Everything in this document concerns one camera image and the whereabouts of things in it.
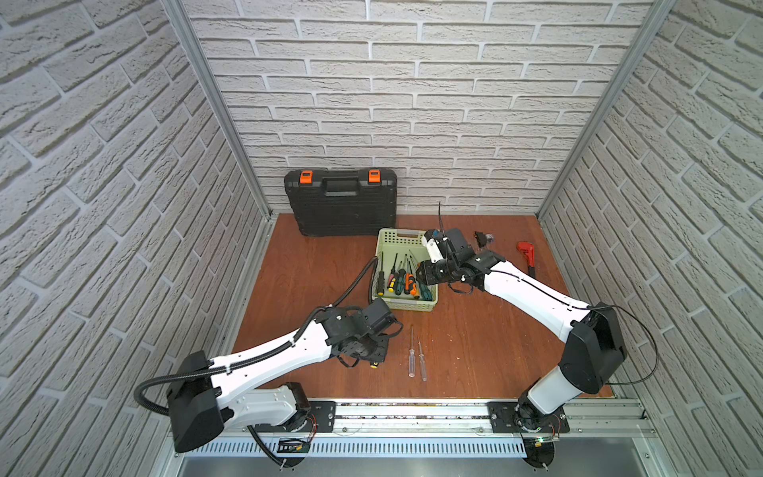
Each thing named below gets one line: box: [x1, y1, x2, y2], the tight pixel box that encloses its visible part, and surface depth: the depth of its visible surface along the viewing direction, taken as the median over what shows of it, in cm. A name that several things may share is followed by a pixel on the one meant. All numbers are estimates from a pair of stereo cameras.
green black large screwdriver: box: [419, 283, 434, 302], surface depth 96 cm
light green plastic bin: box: [371, 227, 440, 313], surface depth 98 cm
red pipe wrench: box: [516, 241, 536, 279], surface depth 109 cm
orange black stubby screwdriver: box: [404, 272, 415, 296], surface depth 97 cm
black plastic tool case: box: [284, 166, 398, 238], surface depth 97 cm
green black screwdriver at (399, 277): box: [394, 253, 408, 296], surface depth 99 cm
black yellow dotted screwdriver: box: [377, 251, 385, 297], surface depth 97 cm
